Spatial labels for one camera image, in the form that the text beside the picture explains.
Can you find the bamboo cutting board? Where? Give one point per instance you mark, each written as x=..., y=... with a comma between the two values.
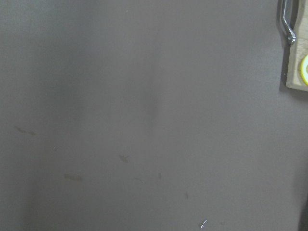
x=294, y=19

